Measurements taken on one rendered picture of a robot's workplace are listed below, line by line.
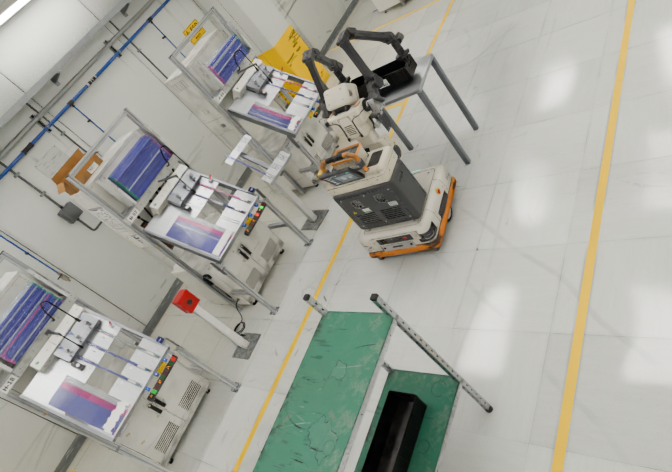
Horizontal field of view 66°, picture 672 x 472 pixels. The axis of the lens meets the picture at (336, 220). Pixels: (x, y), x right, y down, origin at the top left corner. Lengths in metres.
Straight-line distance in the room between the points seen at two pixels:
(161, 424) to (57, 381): 0.85
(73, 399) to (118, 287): 2.12
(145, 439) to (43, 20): 4.19
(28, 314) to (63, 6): 3.49
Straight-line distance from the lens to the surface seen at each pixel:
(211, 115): 5.39
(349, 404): 2.20
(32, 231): 5.77
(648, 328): 2.97
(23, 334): 4.18
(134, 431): 4.41
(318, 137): 5.61
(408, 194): 3.58
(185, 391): 4.54
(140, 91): 6.48
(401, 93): 4.02
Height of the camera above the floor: 2.51
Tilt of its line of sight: 31 degrees down
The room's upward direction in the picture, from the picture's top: 44 degrees counter-clockwise
